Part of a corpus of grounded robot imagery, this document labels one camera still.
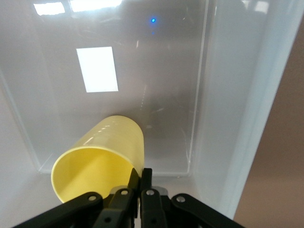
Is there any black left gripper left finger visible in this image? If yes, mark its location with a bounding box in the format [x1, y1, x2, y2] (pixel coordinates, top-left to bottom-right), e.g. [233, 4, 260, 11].
[11, 167, 140, 228]

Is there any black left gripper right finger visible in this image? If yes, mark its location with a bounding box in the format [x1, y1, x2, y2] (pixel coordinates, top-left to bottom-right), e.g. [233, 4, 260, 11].
[140, 168, 246, 228]

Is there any yellow plastic cup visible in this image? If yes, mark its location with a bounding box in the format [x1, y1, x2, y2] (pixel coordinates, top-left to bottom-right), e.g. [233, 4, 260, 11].
[50, 115, 145, 204]

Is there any clear plastic bin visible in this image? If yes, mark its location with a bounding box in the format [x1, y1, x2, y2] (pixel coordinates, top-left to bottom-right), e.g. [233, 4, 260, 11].
[0, 0, 304, 220]

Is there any brown table cover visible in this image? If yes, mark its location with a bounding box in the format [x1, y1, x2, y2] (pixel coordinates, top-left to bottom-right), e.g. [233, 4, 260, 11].
[233, 35, 304, 228]

